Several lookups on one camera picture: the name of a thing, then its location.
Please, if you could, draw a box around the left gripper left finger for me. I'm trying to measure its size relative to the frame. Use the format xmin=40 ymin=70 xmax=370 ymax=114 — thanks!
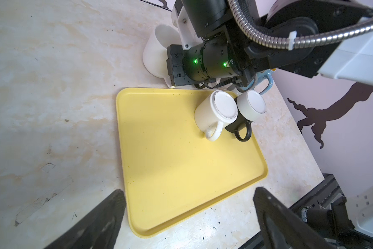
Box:
xmin=46 ymin=189 xmax=126 ymax=249

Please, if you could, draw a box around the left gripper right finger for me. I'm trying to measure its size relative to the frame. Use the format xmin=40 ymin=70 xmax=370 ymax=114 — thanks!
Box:
xmin=253 ymin=187 xmax=333 ymax=249

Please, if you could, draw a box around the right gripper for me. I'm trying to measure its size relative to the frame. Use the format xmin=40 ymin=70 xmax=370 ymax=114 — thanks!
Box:
xmin=166 ymin=44 xmax=205 ymax=87

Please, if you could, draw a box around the small white ceramic mug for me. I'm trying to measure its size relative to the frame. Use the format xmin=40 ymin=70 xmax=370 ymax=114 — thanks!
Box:
xmin=194 ymin=90 xmax=238 ymax=142

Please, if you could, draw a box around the blue butterfly mug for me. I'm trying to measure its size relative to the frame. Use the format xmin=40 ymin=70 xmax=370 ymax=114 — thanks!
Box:
xmin=236 ymin=68 xmax=276 ymax=95

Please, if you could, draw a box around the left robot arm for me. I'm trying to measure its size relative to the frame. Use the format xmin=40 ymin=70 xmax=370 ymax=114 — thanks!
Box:
xmin=49 ymin=174 xmax=373 ymax=249

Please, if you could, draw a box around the black mug white base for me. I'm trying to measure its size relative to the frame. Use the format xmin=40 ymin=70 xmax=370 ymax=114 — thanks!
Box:
xmin=225 ymin=90 xmax=266 ymax=142

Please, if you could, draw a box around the yellow plastic tray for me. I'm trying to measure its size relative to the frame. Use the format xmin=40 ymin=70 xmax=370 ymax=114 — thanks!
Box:
xmin=116 ymin=88 xmax=268 ymax=238

